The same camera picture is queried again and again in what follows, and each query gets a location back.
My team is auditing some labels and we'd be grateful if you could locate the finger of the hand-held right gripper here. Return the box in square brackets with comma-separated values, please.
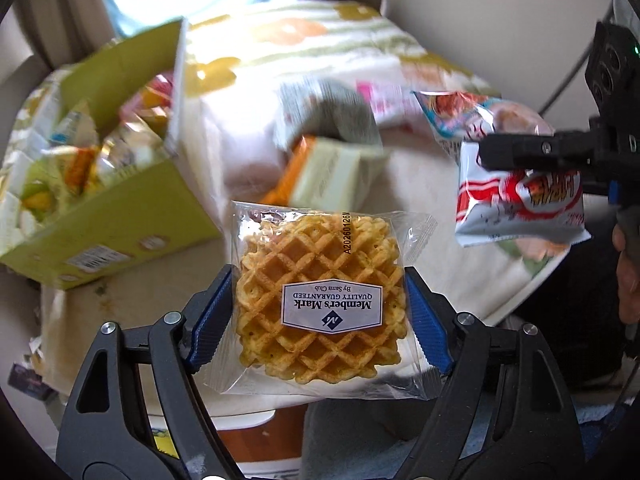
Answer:
[476, 130, 601, 173]

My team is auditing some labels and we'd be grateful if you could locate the black clothes rack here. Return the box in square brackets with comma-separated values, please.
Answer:
[539, 2, 618, 117]

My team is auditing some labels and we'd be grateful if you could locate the person's right hand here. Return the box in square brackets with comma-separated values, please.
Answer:
[612, 222, 640, 323]

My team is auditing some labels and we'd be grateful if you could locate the pile of snack packets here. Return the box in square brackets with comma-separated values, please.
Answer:
[9, 72, 177, 237]

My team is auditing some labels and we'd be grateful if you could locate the pink snack packet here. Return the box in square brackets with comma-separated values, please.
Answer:
[356, 79, 427, 122]

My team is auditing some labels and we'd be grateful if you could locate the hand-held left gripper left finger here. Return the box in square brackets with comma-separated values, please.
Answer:
[56, 263, 236, 480]

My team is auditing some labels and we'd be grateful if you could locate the white cartoon snack packet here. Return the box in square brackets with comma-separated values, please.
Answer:
[411, 89, 557, 162]

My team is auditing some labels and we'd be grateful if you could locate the red white snack packet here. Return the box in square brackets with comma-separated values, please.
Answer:
[454, 142, 592, 249]

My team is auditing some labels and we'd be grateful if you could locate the orange pale green snack box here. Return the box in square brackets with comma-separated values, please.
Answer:
[262, 135, 389, 209]

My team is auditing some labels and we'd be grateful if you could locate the clear waffle packet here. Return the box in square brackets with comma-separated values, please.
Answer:
[202, 201, 443, 402]

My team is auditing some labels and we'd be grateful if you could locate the green cardboard box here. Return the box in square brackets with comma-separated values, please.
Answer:
[0, 17, 223, 291]

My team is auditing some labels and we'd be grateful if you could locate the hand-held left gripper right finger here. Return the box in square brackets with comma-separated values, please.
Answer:
[404, 266, 587, 480]

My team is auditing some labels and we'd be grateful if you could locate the grey green snack packet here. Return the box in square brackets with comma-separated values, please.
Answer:
[274, 80, 384, 153]

